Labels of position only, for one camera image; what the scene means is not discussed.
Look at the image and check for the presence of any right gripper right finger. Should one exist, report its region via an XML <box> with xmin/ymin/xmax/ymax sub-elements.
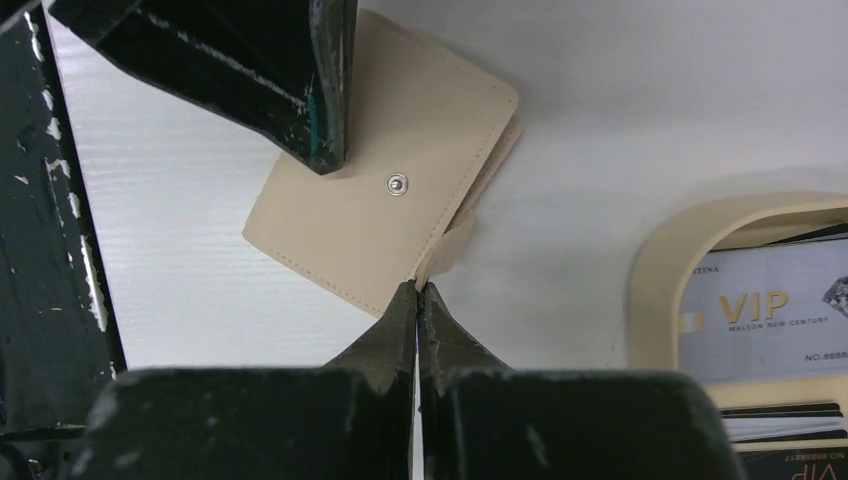
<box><xmin>417</xmin><ymin>284</ymin><xmax>745</xmax><ymax>479</ymax></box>

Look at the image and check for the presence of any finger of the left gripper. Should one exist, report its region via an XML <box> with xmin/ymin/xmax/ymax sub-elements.
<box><xmin>50</xmin><ymin>0</ymin><xmax>358</xmax><ymax>175</ymax></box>

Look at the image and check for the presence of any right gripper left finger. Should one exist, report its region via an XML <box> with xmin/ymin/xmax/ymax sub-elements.
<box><xmin>69</xmin><ymin>281</ymin><xmax>417</xmax><ymax>479</ymax></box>

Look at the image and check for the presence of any beige card holder wallet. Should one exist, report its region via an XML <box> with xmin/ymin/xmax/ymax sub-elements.
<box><xmin>243</xmin><ymin>9</ymin><xmax>522</xmax><ymax>317</ymax></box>

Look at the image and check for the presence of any black VIP card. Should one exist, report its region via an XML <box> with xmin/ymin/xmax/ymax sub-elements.
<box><xmin>739</xmin><ymin>446</ymin><xmax>847</xmax><ymax>480</ymax></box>

